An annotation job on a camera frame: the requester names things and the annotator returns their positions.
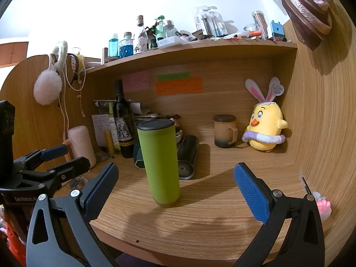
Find pink soft toy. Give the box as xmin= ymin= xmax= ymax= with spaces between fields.
xmin=311 ymin=191 xmax=332 ymax=221

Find dark wine bottle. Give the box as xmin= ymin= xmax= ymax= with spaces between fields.
xmin=113 ymin=79 xmax=136 ymax=158

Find brown mug with lid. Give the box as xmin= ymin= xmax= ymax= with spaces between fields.
xmin=213 ymin=114 xmax=239 ymax=148

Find pale pink tumbler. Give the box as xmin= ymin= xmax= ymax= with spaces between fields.
xmin=68 ymin=126 xmax=97 ymax=170

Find white handwritten paper note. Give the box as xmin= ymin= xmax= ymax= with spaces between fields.
xmin=92 ymin=114 xmax=112 ymax=147

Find white fluffy earmuffs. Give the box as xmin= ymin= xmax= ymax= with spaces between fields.
xmin=33 ymin=41 xmax=69 ymax=106

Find white cable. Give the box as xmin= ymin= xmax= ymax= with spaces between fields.
xmin=59 ymin=57 xmax=87 ymax=143

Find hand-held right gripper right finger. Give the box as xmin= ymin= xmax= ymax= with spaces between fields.
xmin=233 ymin=162 xmax=325 ymax=267

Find yellow tube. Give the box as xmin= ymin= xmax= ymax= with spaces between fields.
xmin=104 ymin=131 xmax=115 ymax=155

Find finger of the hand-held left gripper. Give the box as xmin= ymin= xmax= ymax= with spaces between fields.
xmin=17 ymin=156 xmax=91 ymax=191
xmin=12 ymin=145 xmax=69 ymax=173

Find pink sticky note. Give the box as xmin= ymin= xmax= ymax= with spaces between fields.
xmin=122 ymin=71 xmax=150 ymax=93

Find clear corked glass bottle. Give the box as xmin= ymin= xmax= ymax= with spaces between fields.
xmin=135 ymin=15 xmax=149 ymax=53

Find clear jar with brown sticks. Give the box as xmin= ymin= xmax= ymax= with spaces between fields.
xmin=252 ymin=10 xmax=269 ymax=40

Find clear pen package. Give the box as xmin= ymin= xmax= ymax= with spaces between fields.
xmin=209 ymin=11 xmax=225 ymax=37
xmin=192 ymin=6 xmax=212 ymax=35

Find brown hat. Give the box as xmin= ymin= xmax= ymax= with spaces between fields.
xmin=280 ymin=0 xmax=336 ymax=51

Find mint green bottle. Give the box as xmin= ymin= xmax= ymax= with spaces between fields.
xmin=155 ymin=16 xmax=165 ymax=41

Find dark green pouch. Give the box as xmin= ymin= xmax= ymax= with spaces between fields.
xmin=133 ymin=142 xmax=147 ymax=170

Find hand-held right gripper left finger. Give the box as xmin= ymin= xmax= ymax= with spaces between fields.
xmin=26 ymin=162 xmax=119 ymax=267

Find black cylindrical case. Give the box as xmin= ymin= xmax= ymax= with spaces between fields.
xmin=177 ymin=135 xmax=200 ymax=180

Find blue liquid bottle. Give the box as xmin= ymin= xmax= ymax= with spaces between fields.
xmin=108 ymin=33 xmax=120 ymax=58

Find yellow chick plush toy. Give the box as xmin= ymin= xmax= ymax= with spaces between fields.
xmin=242 ymin=77 xmax=288 ymax=152

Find green cup with black lid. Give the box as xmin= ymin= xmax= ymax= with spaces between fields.
xmin=137 ymin=119 xmax=181 ymax=207

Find blue bead bottle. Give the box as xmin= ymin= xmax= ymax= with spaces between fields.
xmin=119 ymin=32 xmax=135 ymax=57

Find orange sticky note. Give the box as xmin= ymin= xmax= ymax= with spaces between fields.
xmin=155 ymin=77 xmax=203 ymax=96

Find red cloth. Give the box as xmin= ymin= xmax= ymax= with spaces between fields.
xmin=0 ymin=208 xmax=27 ymax=267

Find white plastic tray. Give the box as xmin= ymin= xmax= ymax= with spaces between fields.
xmin=157 ymin=36 xmax=188 ymax=48

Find green sticky note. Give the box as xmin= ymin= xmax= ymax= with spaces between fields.
xmin=157 ymin=73 xmax=191 ymax=82

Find black dotted headband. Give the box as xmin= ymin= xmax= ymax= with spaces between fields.
xmin=69 ymin=54 xmax=80 ymax=85

